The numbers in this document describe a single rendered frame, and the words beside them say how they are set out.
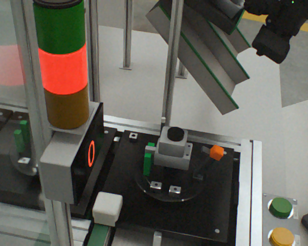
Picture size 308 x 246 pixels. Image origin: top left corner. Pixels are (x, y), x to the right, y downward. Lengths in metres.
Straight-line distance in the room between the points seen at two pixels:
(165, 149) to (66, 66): 0.35
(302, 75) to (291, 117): 1.86
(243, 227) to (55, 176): 0.41
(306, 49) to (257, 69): 2.04
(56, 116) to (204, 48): 0.59
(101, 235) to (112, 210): 0.05
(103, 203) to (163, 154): 0.14
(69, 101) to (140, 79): 0.81
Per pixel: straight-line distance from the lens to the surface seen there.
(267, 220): 0.83
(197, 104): 1.20
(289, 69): 3.12
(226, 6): 0.90
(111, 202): 0.77
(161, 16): 0.90
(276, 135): 1.16
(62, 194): 0.53
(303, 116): 1.26
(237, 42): 1.19
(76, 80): 0.47
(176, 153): 0.76
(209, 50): 1.04
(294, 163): 1.10
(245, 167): 0.91
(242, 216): 0.82
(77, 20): 0.43
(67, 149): 0.51
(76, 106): 0.49
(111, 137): 0.92
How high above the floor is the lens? 1.60
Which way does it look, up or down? 41 degrees down
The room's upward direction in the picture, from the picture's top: 5 degrees clockwise
